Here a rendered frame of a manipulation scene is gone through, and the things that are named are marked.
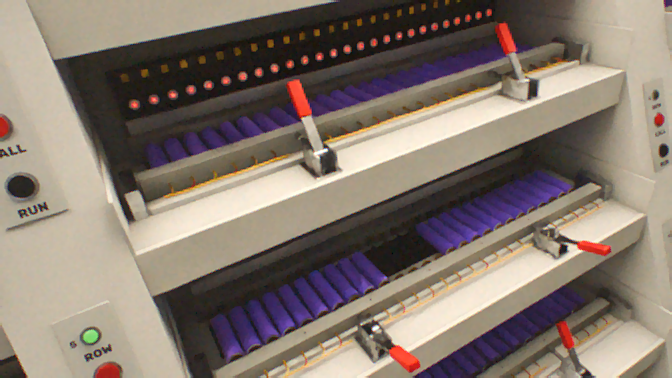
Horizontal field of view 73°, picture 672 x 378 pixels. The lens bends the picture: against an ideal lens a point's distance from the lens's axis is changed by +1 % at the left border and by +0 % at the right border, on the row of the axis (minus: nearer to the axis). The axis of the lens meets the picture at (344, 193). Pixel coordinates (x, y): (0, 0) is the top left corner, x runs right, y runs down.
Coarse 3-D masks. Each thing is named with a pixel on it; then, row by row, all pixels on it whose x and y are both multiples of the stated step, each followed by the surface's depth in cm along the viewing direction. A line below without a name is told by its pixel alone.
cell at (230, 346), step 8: (216, 320) 51; (224, 320) 51; (216, 328) 50; (224, 328) 50; (216, 336) 50; (224, 336) 49; (232, 336) 49; (224, 344) 48; (232, 344) 48; (224, 352) 48; (232, 352) 47; (240, 352) 47
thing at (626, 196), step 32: (544, 160) 74; (576, 160) 69; (416, 192) 66; (608, 192) 65; (640, 192) 62; (352, 224) 62; (576, 224) 62; (608, 224) 61; (640, 224) 63; (256, 256) 57; (512, 256) 58; (544, 256) 57; (576, 256) 57; (608, 256) 62; (192, 288) 54; (480, 288) 54; (512, 288) 53; (544, 288) 56; (192, 320) 54; (384, 320) 51; (416, 320) 51; (448, 320) 50; (480, 320) 52; (192, 352) 50; (352, 352) 48; (416, 352) 48; (448, 352) 51
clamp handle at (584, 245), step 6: (558, 240) 56; (564, 240) 55; (570, 240) 55; (576, 240) 54; (582, 240) 54; (576, 246) 54; (582, 246) 53; (588, 246) 52; (594, 246) 52; (600, 246) 51; (606, 246) 51; (594, 252) 52; (600, 252) 51; (606, 252) 51
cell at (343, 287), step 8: (328, 272) 56; (336, 272) 56; (328, 280) 56; (336, 280) 55; (344, 280) 54; (336, 288) 54; (344, 288) 53; (352, 288) 53; (344, 296) 53; (352, 296) 52
